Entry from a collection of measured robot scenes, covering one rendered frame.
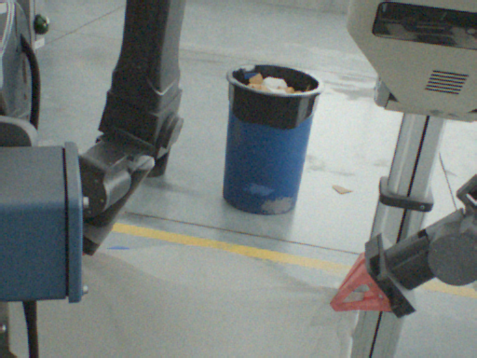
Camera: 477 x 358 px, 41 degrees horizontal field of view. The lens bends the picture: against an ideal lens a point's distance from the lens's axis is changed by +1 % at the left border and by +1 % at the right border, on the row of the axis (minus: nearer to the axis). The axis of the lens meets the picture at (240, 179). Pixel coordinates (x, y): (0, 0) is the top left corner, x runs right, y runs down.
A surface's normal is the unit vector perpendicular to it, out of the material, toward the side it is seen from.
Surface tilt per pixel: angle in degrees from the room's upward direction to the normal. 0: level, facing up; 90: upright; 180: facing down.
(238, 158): 92
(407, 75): 130
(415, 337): 0
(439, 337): 0
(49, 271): 90
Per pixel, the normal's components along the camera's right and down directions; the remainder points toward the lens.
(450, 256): -0.33, 0.15
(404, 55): -0.20, 0.89
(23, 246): 0.25, 0.44
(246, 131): -0.58, 0.33
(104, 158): 0.33, -0.81
